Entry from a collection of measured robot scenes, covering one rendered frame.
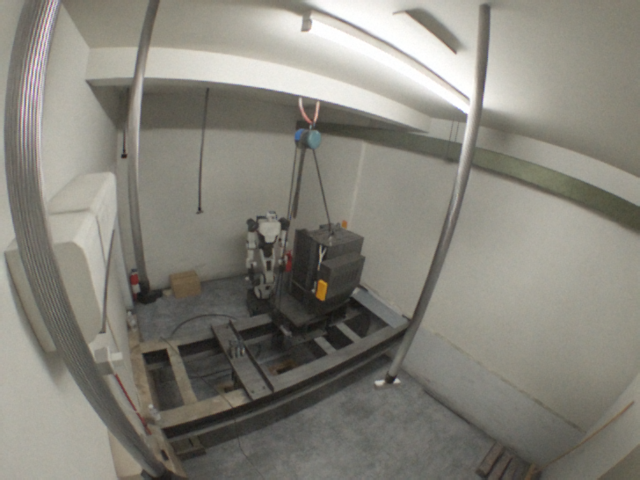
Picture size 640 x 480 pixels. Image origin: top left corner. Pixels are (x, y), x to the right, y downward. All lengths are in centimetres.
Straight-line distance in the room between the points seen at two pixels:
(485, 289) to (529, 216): 81
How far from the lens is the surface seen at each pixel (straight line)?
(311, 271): 242
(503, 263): 265
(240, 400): 216
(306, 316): 254
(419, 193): 296
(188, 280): 421
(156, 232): 416
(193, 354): 281
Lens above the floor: 246
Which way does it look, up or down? 22 degrees down
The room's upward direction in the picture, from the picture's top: 9 degrees clockwise
